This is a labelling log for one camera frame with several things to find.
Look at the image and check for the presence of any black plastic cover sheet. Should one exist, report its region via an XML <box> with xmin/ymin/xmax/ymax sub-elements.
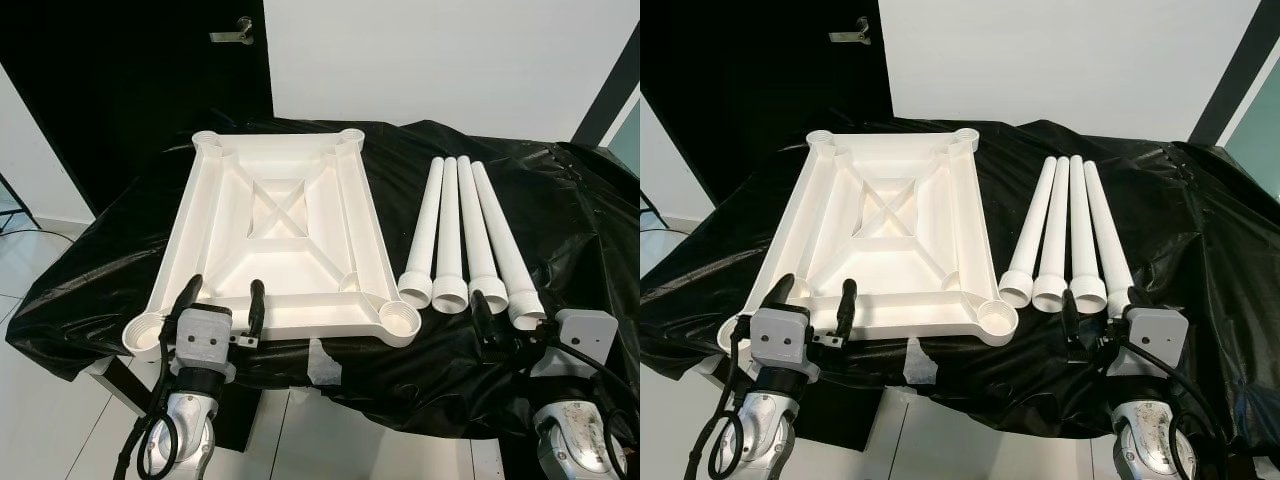
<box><xmin>5</xmin><ymin>118</ymin><xmax>640</xmax><ymax>441</ymax></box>
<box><xmin>640</xmin><ymin>118</ymin><xmax>1280</xmax><ymax>441</ymax></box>

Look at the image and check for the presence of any black door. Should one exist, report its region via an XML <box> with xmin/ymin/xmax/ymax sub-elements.
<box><xmin>0</xmin><ymin>0</ymin><xmax>274</xmax><ymax>216</ymax></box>
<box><xmin>640</xmin><ymin>0</ymin><xmax>894</xmax><ymax>206</ymax></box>

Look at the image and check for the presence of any black tripod stand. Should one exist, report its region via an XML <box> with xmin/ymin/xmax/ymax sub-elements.
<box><xmin>0</xmin><ymin>170</ymin><xmax>43</xmax><ymax>236</ymax></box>
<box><xmin>640</xmin><ymin>188</ymin><xmax>669</xmax><ymax>236</ymax></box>

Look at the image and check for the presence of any black wall pillar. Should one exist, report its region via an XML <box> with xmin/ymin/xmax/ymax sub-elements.
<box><xmin>1188</xmin><ymin>0</ymin><xmax>1280</xmax><ymax>146</ymax></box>
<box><xmin>570</xmin><ymin>22</ymin><xmax>640</xmax><ymax>151</ymax></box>

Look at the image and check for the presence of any silver door handle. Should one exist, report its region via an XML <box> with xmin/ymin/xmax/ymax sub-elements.
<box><xmin>209</xmin><ymin>17</ymin><xmax>254</xmax><ymax>46</ymax></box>
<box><xmin>828</xmin><ymin>17</ymin><xmax>872</xmax><ymax>46</ymax></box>

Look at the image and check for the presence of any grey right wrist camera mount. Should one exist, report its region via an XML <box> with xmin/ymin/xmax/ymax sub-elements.
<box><xmin>1125</xmin><ymin>305</ymin><xmax>1191</xmax><ymax>379</ymax></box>
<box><xmin>553</xmin><ymin>308</ymin><xmax>621</xmax><ymax>366</ymax></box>

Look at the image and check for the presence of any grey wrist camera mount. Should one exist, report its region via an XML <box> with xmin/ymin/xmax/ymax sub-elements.
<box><xmin>553</xmin><ymin>308</ymin><xmax>621</xmax><ymax>366</ymax></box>
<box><xmin>1125</xmin><ymin>305</ymin><xmax>1191</xmax><ymax>379</ymax></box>
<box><xmin>172</xmin><ymin>305</ymin><xmax>236</xmax><ymax>386</ymax></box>
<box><xmin>748</xmin><ymin>305</ymin><xmax>811</xmax><ymax>386</ymax></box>

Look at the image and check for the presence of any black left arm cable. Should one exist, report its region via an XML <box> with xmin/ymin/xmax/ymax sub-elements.
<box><xmin>112</xmin><ymin>312</ymin><xmax>186</xmax><ymax>480</ymax></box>
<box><xmin>690</xmin><ymin>315</ymin><xmax>766</xmax><ymax>480</ymax></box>

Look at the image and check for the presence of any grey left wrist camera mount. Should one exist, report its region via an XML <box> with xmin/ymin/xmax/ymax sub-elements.
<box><xmin>748</xmin><ymin>305</ymin><xmax>811</xmax><ymax>386</ymax></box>
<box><xmin>172</xmin><ymin>305</ymin><xmax>236</xmax><ymax>386</ymax></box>

